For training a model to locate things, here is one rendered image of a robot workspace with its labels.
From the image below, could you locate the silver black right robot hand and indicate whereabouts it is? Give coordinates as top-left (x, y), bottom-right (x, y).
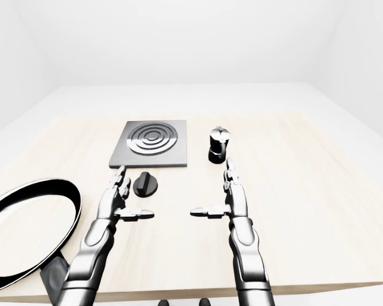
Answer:
top-left (190, 157), bottom-right (250, 222)

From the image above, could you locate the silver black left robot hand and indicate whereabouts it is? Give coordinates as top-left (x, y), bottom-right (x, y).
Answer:
top-left (95, 164), bottom-right (155, 222)

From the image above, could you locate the round black stove knob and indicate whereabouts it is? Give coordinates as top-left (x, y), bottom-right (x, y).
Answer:
top-left (133, 171), bottom-right (159, 198)

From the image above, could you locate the flat dark stove plate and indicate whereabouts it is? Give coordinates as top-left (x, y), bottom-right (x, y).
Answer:
top-left (109, 120), bottom-right (188, 170)

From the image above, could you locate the black frying pan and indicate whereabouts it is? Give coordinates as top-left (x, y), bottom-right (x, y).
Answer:
top-left (0, 177), bottom-right (84, 303)

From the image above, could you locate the black silver moka pot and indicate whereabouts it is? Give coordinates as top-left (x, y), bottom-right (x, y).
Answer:
top-left (207, 126), bottom-right (228, 164)

